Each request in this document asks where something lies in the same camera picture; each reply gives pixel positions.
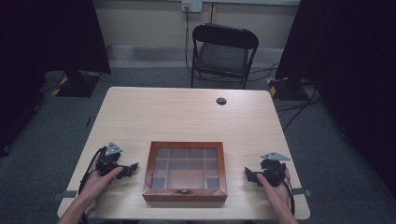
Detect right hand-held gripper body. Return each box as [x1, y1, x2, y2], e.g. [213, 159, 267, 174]
[259, 151, 291, 188]

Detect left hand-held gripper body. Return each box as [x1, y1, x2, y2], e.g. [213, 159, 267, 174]
[95, 142, 125, 177]

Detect wooden box with glass lid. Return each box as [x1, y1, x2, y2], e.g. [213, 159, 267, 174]
[142, 140, 228, 203]

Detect person's right hand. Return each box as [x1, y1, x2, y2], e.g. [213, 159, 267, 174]
[256, 167, 292, 214]

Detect person's left hand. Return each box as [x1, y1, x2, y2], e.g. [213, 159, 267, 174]
[78, 154, 124, 206]

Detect black stand base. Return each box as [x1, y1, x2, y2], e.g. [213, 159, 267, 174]
[266, 77, 310, 102]
[55, 70, 103, 98]

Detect black folding chair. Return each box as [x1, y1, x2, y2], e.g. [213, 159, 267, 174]
[190, 22, 260, 91]

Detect black curtain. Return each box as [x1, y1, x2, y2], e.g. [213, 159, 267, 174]
[275, 0, 396, 202]
[0, 0, 112, 157]

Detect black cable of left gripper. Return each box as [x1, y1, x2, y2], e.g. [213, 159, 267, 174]
[78, 146, 107, 224]

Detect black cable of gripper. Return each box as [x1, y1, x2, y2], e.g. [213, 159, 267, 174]
[281, 175, 297, 217]
[78, 146, 107, 224]

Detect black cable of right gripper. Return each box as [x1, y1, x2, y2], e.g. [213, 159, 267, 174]
[281, 175, 297, 217]

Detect grey table strap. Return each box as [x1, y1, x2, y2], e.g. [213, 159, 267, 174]
[51, 189, 78, 201]
[291, 187, 314, 198]

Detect black cables on floor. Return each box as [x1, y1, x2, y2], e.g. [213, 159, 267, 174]
[275, 87, 325, 133]

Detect black cable from wall socket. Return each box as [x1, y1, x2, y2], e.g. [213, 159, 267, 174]
[184, 6, 195, 77]

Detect white wall socket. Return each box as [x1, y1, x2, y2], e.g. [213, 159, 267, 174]
[181, 0, 204, 14]

